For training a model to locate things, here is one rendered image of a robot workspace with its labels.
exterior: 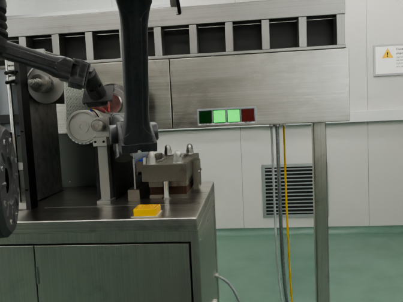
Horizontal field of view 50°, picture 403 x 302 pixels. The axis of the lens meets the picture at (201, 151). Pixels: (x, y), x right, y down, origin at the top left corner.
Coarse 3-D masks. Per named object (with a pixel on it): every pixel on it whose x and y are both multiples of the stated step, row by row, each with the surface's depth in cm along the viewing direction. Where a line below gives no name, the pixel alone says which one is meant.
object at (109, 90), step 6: (102, 84) 142; (84, 90) 147; (90, 90) 140; (96, 90) 140; (102, 90) 142; (108, 90) 145; (114, 90) 147; (84, 96) 145; (90, 96) 143; (96, 96) 142; (102, 96) 143; (108, 96) 144; (84, 102) 144; (90, 102) 144
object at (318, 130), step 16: (320, 128) 197; (320, 144) 198; (320, 160) 198; (320, 176) 199; (320, 192) 200; (320, 208) 201; (320, 224) 201; (320, 240) 202; (320, 256) 203; (320, 272) 203; (320, 288) 204
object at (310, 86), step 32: (96, 64) 189; (160, 64) 186; (192, 64) 185; (224, 64) 183; (256, 64) 182; (288, 64) 180; (320, 64) 179; (160, 96) 187; (192, 96) 186; (224, 96) 185; (256, 96) 183; (288, 96) 182; (320, 96) 180; (64, 128) 193; (160, 128) 189
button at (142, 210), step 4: (140, 204) 138; (144, 204) 138; (148, 204) 137; (152, 204) 137; (156, 204) 137; (136, 208) 133; (140, 208) 132; (144, 208) 132; (148, 208) 132; (152, 208) 132; (156, 208) 132; (160, 208) 137; (136, 212) 131; (140, 212) 131; (144, 212) 131; (148, 212) 131; (152, 212) 131; (156, 212) 131
